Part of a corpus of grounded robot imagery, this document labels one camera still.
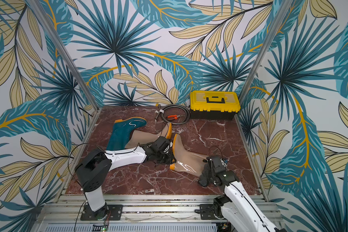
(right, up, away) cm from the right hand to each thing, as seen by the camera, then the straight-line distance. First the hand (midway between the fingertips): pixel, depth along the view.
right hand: (206, 171), depth 83 cm
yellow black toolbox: (+10, +40, +19) cm, 46 cm away
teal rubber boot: (-55, +22, +17) cm, 62 cm away
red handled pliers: (-18, +33, +30) cm, 48 cm away
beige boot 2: (-11, +4, +5) cm, 13 cm away
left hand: (-18, +4, +3) cm, 19 cm away
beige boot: (-46, +18, +19) cm, 52 cm away
